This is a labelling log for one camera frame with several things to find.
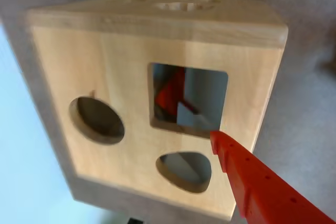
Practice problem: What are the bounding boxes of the brown fibreboard base board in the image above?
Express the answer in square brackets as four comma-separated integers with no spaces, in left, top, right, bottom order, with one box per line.
[0,0,336,224]

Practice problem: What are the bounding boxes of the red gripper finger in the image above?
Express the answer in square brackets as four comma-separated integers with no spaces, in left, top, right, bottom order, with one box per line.
[209,131,336,224]

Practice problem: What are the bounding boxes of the red cube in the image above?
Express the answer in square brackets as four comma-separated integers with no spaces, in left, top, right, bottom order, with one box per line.
[154,67,196,116]

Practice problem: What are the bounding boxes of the wooden shape sorter box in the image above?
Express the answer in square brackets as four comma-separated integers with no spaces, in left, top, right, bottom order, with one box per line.
[26,0,289,221]

